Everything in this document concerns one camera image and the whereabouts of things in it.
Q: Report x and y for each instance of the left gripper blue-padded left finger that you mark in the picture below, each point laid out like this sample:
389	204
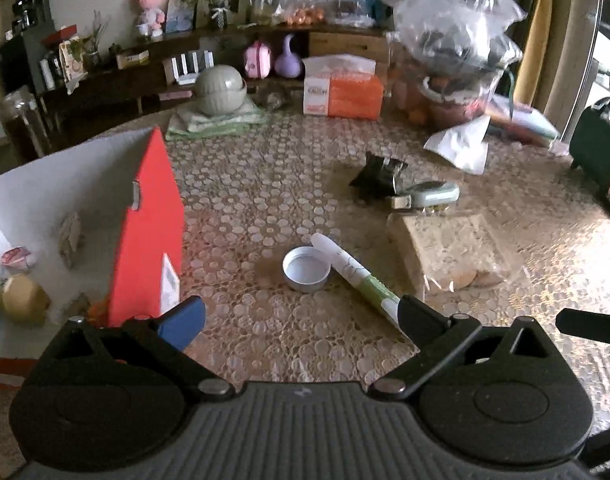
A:
178	326

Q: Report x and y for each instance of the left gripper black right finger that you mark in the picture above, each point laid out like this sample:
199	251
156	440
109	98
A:
440	341

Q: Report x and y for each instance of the orange snack packet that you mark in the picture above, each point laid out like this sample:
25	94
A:
98	314

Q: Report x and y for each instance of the bagged sliced bread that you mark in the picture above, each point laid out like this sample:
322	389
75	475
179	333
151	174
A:
452	253

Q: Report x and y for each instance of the white green tube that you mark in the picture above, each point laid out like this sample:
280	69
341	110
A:
374	291

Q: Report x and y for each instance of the light blue case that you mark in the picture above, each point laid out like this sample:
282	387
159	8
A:
426	195

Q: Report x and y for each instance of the yellow round plush toy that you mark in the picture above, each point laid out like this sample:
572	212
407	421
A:
23	300

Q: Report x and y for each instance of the black foil snack packet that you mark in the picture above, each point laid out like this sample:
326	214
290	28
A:
379	177

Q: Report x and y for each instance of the pink small packet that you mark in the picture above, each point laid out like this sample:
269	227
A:
18	259

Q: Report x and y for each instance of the lace tablecloth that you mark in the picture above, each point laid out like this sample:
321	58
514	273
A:
251	196

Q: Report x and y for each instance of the red cardboard box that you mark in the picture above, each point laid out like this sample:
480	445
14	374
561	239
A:
125	192

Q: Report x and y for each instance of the round metal tin lid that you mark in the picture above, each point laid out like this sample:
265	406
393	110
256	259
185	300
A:
305	269

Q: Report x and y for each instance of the white paper bag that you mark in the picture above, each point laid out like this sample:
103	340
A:
464	145

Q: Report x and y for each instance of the green folded cloth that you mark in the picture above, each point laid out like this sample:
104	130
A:
187	123

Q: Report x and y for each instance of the stack of coloured folders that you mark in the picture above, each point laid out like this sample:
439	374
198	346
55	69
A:
520	123

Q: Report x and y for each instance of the grey green round pot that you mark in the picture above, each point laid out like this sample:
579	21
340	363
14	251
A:
219	90

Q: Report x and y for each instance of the white wifi router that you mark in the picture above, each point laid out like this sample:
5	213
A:
184	69

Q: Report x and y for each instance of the dark glass jar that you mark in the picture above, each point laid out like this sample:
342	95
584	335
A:
24	125

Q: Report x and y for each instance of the orange tissue box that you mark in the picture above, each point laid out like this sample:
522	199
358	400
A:
342	85

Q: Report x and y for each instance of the pink small case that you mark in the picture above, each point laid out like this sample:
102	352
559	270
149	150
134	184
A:
257	60

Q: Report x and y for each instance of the wooden tv cabinet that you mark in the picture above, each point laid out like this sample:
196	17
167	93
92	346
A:
108	98

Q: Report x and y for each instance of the purple gourd toy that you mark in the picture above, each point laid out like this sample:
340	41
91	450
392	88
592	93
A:
288	64

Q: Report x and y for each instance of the pink plush pig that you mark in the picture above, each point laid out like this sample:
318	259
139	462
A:
151	18

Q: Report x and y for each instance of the large clear plastic bag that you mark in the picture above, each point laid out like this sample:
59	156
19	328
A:
458	36

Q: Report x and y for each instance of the photo frame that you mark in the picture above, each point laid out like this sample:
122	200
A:
220	14

